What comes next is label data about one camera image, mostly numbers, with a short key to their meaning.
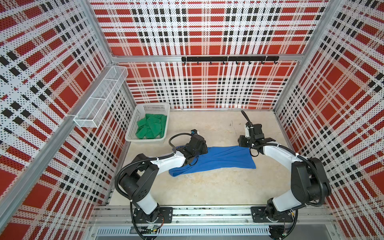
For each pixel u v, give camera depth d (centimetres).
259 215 73
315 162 46
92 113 90
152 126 105
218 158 91
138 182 45
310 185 44
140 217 73
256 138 71
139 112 112
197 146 71
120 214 76
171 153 59
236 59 89
